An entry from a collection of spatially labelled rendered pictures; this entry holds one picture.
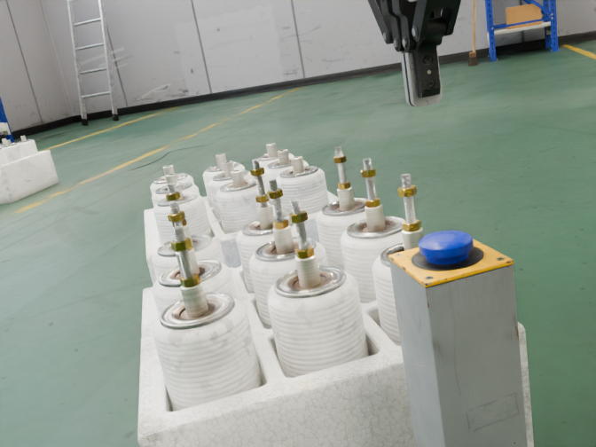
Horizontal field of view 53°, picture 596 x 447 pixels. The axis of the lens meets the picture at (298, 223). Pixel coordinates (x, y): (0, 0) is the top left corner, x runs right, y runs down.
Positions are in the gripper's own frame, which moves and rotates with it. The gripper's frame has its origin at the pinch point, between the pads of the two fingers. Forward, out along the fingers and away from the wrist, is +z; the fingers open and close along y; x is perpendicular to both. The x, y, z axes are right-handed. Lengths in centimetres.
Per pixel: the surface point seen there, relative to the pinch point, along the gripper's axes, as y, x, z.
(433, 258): 1.3, -1.3, 13.0
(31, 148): -294, -88, 24
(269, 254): -28.0, -9.6, 19.6
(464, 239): 1.7, 1.2, 11.9
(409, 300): 0.7, -3.3, 16.0
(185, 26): -728, 31, -46
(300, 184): -67, 3, 21
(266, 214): -39.1, -7.6, 17.7
